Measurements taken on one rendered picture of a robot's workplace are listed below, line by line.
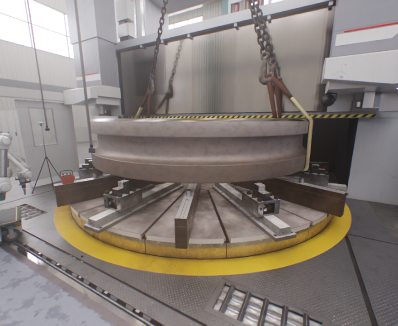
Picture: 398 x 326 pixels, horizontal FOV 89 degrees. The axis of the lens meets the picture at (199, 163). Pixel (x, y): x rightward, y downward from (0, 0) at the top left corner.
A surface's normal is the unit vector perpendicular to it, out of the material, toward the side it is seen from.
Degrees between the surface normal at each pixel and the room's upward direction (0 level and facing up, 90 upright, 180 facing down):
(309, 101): 90
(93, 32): 90
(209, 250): 90
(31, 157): 90
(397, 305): 0
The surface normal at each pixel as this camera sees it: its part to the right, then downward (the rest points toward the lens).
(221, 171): 0.11, 0.21
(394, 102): -0.47, 0.18
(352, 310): 0.00, -0.98
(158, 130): -0.23, 0.20
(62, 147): 0.88, 0.10
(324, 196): -0.76, 0.14
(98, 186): 0.65, 0.16
